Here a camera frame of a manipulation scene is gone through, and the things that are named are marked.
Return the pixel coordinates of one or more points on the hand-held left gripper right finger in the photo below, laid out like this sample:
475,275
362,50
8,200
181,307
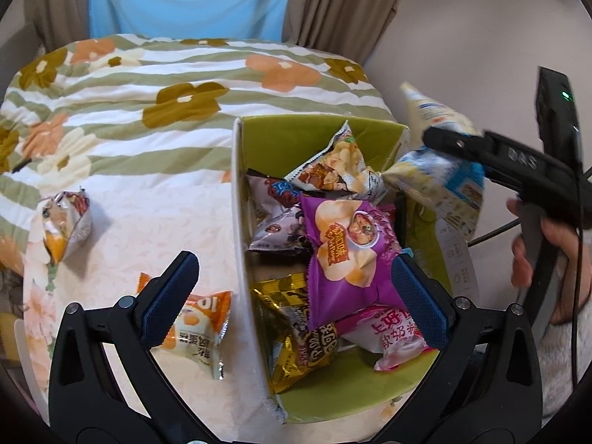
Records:
418,305

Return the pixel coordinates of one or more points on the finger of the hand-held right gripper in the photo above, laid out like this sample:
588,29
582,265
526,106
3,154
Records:
455,143

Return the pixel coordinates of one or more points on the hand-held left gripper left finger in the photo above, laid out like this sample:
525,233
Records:
171,296

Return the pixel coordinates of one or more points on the cream blue snack bag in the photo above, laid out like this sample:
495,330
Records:
439,180

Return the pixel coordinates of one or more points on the orange white snack packet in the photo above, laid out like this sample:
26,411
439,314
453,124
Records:
199,333

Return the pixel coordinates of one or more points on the green cardboard box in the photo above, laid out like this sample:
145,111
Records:
360,379

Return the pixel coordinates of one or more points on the white fuzzy sleeved forearm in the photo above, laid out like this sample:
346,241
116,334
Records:
564,365

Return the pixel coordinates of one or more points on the person's right hand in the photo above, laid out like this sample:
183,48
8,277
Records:
573,263

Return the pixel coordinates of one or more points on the pink snack packet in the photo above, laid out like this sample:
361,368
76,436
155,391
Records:
388,337

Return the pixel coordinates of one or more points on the purple snack packet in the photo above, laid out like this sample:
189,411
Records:
347,259

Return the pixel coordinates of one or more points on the grey cartoon snack packet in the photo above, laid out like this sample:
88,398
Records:
273,189
277,231

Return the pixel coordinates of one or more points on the beige chip packet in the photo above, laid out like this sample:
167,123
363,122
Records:
333,166

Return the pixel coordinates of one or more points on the grey orange snack packet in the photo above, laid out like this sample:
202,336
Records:
64,226

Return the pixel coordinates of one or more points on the gold snack packet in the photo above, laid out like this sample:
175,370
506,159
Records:
296,347

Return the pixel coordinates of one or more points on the beige curtain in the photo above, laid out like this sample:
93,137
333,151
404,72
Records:
347,9
55,4

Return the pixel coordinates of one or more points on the flowered striped blanket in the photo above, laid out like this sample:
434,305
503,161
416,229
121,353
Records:
138,78

